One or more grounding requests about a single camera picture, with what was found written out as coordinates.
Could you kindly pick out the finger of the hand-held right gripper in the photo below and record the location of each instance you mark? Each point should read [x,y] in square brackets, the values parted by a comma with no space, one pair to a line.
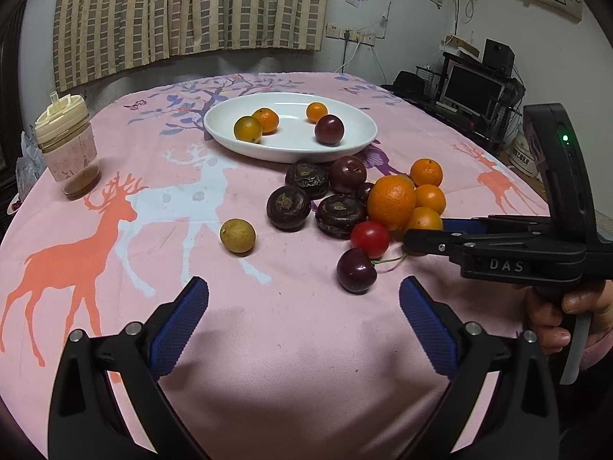
[462,224]
[431,240]

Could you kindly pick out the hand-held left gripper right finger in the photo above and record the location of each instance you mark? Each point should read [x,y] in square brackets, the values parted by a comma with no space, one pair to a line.
[426,326]

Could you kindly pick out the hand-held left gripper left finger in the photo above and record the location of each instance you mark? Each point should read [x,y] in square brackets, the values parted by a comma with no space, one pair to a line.
[184,326]

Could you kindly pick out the small orange mandarin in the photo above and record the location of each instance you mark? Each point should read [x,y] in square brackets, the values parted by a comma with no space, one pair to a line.
[316,112]
[423,219]
[431,199]
[426,172]
[268,119]

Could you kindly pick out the large orange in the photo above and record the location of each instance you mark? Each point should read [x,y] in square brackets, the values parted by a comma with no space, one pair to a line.
[391,201]

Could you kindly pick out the dark red cherry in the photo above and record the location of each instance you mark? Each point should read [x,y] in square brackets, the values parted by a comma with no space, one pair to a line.
[355,270]

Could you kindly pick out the small dark purple plum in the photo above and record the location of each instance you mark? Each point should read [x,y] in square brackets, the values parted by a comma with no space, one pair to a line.
[364,192]

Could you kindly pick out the dark brown water chestnut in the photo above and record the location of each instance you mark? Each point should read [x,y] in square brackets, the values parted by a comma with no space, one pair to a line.
[341,215]
[288,208]
[307,179]

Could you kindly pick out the yellow-brown longan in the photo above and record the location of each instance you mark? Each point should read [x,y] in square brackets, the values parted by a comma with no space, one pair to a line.
[237,235]

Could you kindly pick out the white oval plate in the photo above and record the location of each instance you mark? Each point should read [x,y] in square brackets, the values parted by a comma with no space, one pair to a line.
[287,141]

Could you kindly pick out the person's right hand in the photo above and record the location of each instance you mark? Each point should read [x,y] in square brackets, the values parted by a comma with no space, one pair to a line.
[543,316]

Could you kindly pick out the white plastic jar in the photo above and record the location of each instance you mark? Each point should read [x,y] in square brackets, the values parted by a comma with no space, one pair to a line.
[524,151]

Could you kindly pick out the pink deer-print tablecloth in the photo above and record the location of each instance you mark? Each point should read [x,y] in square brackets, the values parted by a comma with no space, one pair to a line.
[268,345]

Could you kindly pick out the black media shelf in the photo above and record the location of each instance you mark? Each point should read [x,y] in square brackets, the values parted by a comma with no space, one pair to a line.
[507,120]

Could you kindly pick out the computer monitor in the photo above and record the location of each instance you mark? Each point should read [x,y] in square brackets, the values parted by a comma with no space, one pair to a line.
[471,87]

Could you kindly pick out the black hat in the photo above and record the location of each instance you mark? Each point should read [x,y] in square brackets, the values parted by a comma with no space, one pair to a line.
[407,85]

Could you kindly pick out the black speaker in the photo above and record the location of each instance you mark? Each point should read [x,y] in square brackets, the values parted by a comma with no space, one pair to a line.
[498,55]

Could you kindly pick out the cardboard box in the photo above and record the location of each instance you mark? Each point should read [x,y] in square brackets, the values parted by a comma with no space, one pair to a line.
[462,45]

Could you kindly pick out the yellow-orange kumquat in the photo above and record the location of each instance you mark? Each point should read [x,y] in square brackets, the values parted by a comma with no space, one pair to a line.
[247,129]

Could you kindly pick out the pink lidded drink cup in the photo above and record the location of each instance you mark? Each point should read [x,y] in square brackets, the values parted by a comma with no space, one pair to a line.
[69,153]

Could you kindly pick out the clear plastic bag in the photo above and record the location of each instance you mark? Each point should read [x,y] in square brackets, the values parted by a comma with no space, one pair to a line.
[29,163]

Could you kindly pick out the brown checked curtain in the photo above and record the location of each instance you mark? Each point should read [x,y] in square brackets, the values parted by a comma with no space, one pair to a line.
[191,9]

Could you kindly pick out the white wall outlet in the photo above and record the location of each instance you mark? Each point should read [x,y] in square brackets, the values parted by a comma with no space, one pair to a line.
[334,31]
[352,35]
[369,38]

